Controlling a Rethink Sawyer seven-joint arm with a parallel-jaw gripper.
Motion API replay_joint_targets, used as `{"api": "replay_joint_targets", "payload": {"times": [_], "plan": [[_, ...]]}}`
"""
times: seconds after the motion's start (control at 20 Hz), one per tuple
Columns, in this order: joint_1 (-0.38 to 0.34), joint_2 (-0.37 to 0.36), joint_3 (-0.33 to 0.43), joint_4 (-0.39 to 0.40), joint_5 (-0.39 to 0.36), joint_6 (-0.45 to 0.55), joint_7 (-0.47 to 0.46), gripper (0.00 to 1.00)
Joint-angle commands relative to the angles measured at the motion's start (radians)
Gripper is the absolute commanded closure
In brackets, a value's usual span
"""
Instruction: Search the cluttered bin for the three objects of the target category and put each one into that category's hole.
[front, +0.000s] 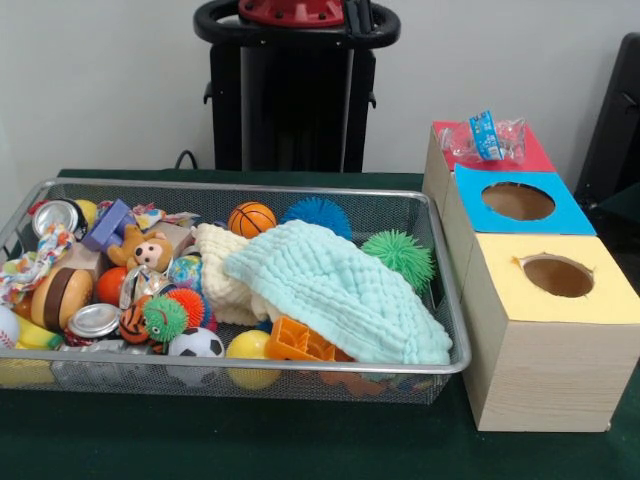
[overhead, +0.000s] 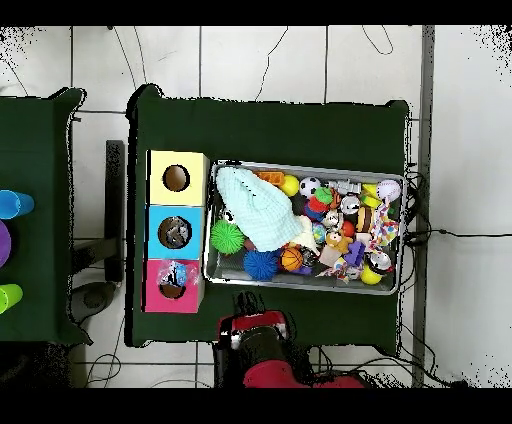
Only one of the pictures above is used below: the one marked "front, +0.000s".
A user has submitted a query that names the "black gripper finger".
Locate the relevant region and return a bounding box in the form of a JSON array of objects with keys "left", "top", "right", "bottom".
[
  {"left": 344, "top": 0, "right": 361, "bottom": 39},
  {"left": 358, "top": 0, "right": 375, "bottom": 37}
]

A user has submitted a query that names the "crushed clear plastic bottle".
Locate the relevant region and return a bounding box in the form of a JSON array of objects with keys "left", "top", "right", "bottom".
[{"left": 439, "top": 110, "right": 528, "bottom": 165}]

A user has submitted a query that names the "mint green waffle cloth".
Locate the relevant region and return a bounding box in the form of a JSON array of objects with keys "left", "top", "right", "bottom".
[{"left": 224, "top": 218, "right": 455, "bottom": 365}]

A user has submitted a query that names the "wooden box with three holes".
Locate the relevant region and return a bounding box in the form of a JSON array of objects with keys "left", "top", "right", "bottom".
[{"left": 422, "top": 120, "right": 640, "bottom": 432}]

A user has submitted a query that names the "blue spiky rubber ball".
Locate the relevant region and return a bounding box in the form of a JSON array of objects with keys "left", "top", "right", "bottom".
[{"left": 278, "top": 195, "right": 353, "bottom": 240}]

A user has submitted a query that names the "small orange basketball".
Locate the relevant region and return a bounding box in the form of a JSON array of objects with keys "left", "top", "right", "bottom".
[{"left": 228, "top": 201, "right": 278, "bottom": 238}]

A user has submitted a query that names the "green spiky rubber ball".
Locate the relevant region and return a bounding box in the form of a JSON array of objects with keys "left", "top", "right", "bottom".
[{"left": 360, "top": 228, "right": 435, "bottom": 294}]

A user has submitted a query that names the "black upright panel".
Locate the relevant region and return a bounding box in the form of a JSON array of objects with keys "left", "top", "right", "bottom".
[{"left": 574, "top": 32, "right": 640, "bottom": 201}]

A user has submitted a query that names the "cream waffle cloth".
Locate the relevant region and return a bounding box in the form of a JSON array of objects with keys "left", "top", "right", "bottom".
[{"left": 192, "top": 222, "right": 276, "bottom": 325}]

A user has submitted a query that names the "brown plush monkey toy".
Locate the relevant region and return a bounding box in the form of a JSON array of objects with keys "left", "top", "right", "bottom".
[{"left": 107, "top": 224, "right": 175, "bottom": 274}]

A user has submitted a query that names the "dark green tablecloth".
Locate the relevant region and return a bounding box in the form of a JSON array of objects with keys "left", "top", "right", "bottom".
[
  {"left": 0, "top": 168, "right": 640, "bottom": 480},
  {"left": 594, "top": 182, "right": 640, "bottom": 251}
]

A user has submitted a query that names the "orange plastic brick toy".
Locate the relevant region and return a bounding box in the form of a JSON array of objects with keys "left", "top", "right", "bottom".
[{"left": 264, "top": 313, "right": 357, "bottom": 362}]

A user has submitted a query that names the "yellow plastic ball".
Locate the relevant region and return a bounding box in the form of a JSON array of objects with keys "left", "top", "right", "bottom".
[{"left": 225, "top": 329, "right": 284, "bottom": 390}]

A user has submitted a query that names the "green spiky creature toy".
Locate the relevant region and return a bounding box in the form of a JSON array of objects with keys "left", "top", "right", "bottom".
[{"left": 142, "top": 294, "right": 189, "bottom": 344}]

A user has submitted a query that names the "small soccer ball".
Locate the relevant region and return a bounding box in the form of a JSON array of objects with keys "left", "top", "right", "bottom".
[{"left": 167, "top": 327, "right": 226, "bottom": 387}]

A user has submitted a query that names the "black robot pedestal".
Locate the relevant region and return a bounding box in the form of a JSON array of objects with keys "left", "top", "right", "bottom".
[{"left": 193, "top": 0, "right": 401, "bottom": 174}]

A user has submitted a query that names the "thin black cable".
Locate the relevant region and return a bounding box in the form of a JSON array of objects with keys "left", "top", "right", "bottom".
[{"left": 174, "top": 148, "right": 201, "bottom": 171}]

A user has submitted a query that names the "wire mesh metal bin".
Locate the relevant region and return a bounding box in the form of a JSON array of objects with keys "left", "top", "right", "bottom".
[{"left": 0, "top": 179, "right": 472, "bottom": 407}]

